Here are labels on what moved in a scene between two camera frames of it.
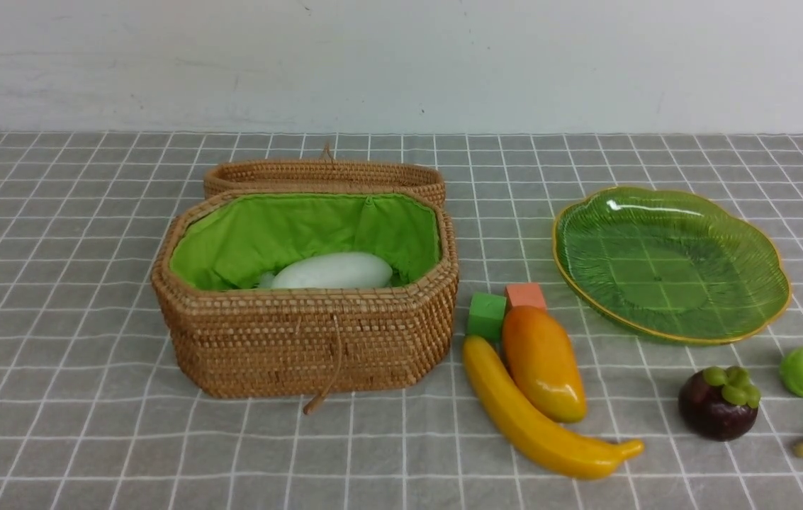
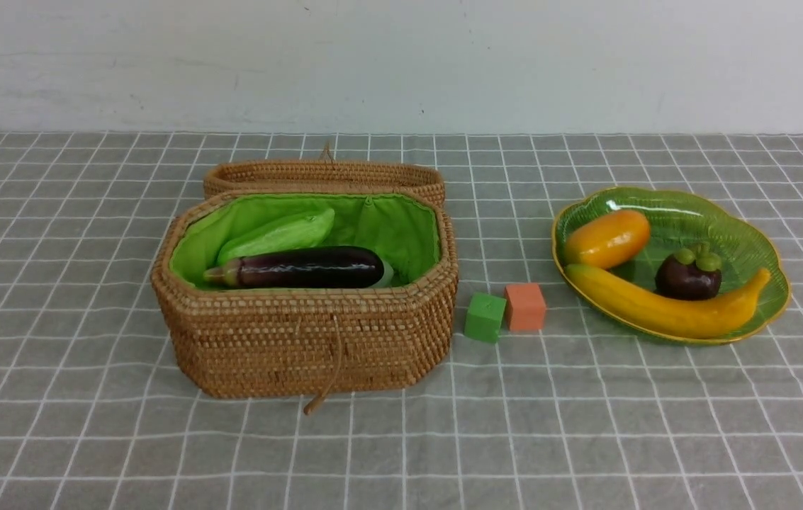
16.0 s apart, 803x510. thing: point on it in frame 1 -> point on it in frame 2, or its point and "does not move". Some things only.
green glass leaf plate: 677,266 does not move
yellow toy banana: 564,450 -> 666,315
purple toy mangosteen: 719,404 -> 689,275
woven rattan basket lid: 327,173 does not move
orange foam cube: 523,294 does not move
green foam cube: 485,315 does not move
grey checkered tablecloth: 60,396 does not move
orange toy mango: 544,365 -> 607,239
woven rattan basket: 234,339 does not move
